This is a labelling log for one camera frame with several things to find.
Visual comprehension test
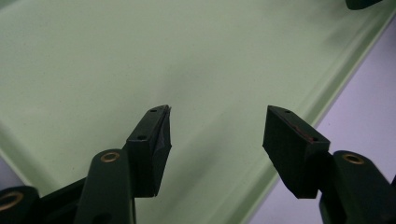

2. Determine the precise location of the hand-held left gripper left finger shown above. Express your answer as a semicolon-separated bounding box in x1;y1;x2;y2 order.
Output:
125;104;173;199

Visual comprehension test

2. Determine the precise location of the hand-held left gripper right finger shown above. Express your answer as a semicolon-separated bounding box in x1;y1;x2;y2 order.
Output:
262;105;332;200

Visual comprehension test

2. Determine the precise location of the light green plastic tray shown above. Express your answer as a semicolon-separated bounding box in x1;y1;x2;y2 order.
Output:
0;0;396;224

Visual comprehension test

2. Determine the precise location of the dark rounded object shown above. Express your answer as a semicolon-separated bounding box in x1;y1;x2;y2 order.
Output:
345;0;384;11

